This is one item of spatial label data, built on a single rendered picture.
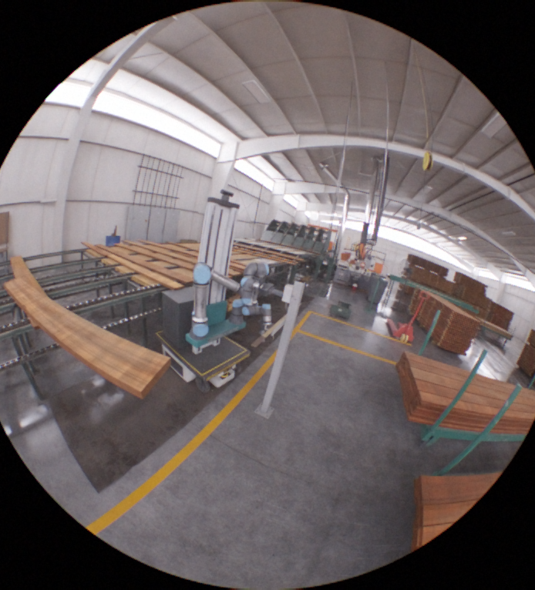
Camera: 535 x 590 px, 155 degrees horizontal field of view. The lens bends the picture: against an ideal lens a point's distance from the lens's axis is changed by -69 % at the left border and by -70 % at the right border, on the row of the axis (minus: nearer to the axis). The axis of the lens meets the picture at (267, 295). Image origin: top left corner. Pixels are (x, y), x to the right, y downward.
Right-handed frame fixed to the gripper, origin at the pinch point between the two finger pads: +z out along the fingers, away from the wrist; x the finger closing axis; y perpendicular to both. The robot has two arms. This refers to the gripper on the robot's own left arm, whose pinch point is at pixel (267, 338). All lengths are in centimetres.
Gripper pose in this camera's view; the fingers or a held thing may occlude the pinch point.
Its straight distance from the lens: 182.0
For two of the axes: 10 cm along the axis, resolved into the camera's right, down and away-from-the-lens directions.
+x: 6.2, 0.1, 7.9
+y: 7.9, -0.6, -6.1
